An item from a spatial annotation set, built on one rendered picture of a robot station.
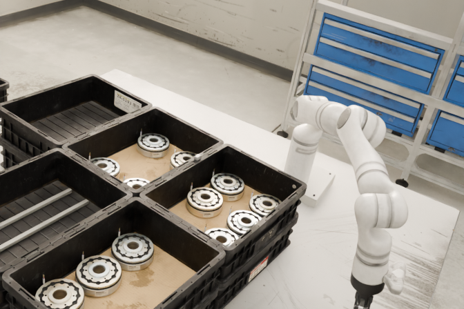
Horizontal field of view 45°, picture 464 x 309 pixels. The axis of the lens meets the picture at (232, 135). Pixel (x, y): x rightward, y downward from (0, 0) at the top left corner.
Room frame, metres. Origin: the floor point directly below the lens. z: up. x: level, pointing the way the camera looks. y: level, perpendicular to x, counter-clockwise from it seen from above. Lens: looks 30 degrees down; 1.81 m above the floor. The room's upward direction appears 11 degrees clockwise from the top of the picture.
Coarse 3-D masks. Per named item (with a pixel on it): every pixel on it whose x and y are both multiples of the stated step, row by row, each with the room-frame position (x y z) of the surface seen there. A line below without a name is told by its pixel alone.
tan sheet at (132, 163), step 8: (136, 144) 1.53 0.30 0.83; (120, 152) 1.46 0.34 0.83; (128, 152) 1.47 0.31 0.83; (136, 152) 1.48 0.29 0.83; (168, 152) 1.52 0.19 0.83; (120, 160) 1.42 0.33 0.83; (128, 160) 1.43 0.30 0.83; (136, 160) 1.44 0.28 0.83; (144, 160) 1.45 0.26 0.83; (152, 160) 1.46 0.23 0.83; (160, 160) 1.46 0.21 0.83; (168, 160) 1.47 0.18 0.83; (120, 168) 1.38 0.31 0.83; (128, 168) 1.39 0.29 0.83; (136, 168) 1.40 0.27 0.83; (144, 168) 1.40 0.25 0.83; (152, 168) 1.41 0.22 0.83; (160, 168) 1.42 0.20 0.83; (168, 168) 1.43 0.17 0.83; (120, 176) 1.34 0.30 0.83; (128, 176) 1.35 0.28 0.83; (136, 176) 1.36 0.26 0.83; (144, 176) 1.36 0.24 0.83; (152, 176) 1.37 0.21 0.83
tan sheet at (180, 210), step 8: (208, 184) 1.38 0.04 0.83; (248, 192) 1.38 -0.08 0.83; (256, 192) 1.39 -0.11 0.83; (184, 200) 1.28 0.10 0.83; (240, 200) 1.33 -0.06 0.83; (248, 200) 1.34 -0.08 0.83; (176, 208) 1.24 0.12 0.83; (184, 208) 1.25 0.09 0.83; (224, 208) 1.28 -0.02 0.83; (232, 208) 1.29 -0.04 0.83; (240, 208) 1.29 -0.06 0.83; (184, 216) 1.21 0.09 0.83; (192, 216) 1.22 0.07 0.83; (216, 216) 1.24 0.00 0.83; (224, 216) 1.25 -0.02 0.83; (192, 224) 1.18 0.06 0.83; (200, 224) 1.19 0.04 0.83; (208, 224) 1.20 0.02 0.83; (216, 224) 1.20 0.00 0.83; (224, 224) 1.21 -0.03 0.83
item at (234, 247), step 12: (228, 144) 1.47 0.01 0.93; (204, 156) 1.38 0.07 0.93; (252, 156) 1.43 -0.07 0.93; (276, 168) 1.39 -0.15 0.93; (168, 180) 1.23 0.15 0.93; (144, 192) 1.15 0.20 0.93; (300, 192) 1.29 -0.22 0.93; (156, 204) 1.12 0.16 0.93; (288, 204) 1.23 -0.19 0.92; (276, 216) 1.18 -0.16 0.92; (192, 228) 1.05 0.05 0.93; (252, 228) 1.09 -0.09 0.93; (216, 240) 1.02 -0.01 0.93; (240, 240) 1.04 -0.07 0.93; (228, 252) 1.00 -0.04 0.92
